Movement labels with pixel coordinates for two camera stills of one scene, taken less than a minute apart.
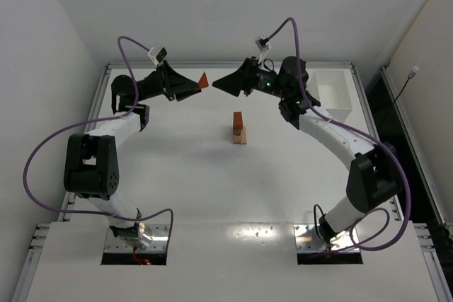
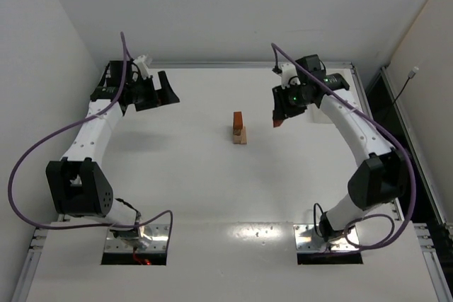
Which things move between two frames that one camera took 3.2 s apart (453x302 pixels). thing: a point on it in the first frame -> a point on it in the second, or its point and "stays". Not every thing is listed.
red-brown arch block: x=238 y=121 stays
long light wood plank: x=237 y=139 stays
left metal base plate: x=160 y=233 stays
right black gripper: x=250 y=78 -> x=282 y=102
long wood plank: x=243 y=136 stays
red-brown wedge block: x=203 y=82 -> x=277 y=122
